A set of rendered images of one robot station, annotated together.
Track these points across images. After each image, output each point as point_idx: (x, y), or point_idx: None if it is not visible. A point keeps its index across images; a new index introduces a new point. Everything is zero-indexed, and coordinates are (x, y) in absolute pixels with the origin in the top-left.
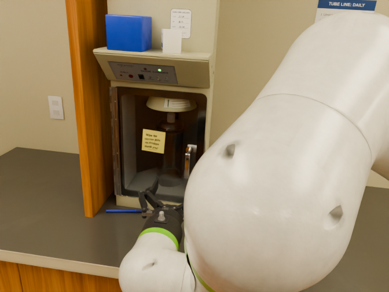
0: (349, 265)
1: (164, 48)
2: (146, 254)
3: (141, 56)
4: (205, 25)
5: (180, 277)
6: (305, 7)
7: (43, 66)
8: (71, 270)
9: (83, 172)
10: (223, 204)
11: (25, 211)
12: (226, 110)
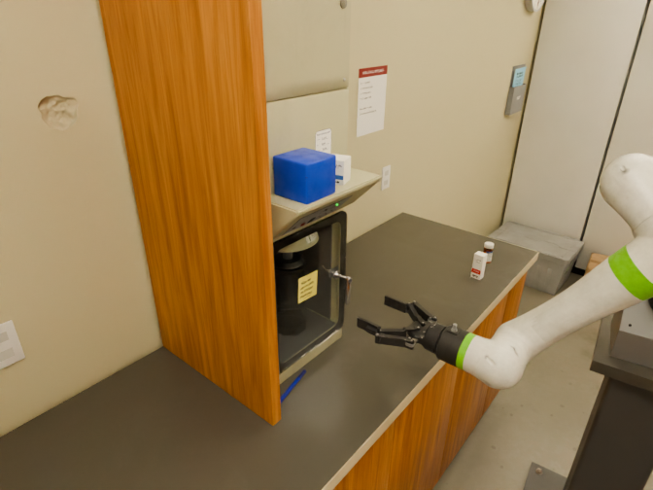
0: (450, 293)
1: (344, 180)
2: (506, 348)
3: (337, 197)
4: (340, 140)
5: (524, 344)
6: None
7: None
8: (352, 467)
9: (272, 371)
10: None
11: (208, 488)
12: None
